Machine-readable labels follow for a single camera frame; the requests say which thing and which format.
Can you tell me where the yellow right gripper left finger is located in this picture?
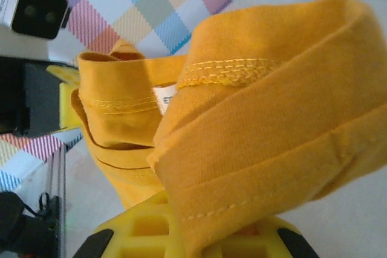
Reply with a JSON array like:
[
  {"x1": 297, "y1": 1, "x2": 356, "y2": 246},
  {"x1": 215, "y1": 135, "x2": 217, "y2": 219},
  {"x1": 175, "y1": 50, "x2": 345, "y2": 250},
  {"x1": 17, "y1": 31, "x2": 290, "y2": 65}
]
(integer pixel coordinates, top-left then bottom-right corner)
[{"x1": 72, "y1": 193, "x2": 185, "y2": 258}]

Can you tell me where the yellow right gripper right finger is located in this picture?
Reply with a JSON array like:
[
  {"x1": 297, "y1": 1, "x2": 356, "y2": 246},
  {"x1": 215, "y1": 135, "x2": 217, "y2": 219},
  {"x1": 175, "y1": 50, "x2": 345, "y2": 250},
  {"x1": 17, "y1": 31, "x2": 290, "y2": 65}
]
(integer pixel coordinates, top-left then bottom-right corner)
[{"x1": 217, "y1": 215, "x2": 320, "y2": 258}]

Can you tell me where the yellow t-shirt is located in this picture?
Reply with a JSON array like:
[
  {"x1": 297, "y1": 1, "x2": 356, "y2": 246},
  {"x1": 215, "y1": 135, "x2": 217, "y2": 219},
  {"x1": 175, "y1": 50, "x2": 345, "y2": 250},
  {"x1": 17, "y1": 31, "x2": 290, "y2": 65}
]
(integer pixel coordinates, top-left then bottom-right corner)
[{"x1": 71, "y1": 0, "x2": 387, "y2": 258}]

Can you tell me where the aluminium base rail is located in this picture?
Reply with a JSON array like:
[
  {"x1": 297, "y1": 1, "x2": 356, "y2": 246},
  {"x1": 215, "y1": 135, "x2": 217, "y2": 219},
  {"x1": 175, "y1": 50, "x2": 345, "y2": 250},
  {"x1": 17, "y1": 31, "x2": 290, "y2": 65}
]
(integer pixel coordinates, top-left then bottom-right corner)
[{"x1": 48, "y1": 144, "x2": 68, "y2": 258}]

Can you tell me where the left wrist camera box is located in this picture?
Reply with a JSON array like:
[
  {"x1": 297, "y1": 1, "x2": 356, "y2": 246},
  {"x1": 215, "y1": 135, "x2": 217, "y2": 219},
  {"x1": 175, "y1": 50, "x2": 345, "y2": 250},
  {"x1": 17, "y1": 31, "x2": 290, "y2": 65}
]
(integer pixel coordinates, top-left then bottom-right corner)
[{"x1": 0, "y1": 0, "x2": 72, "y2": 59}]

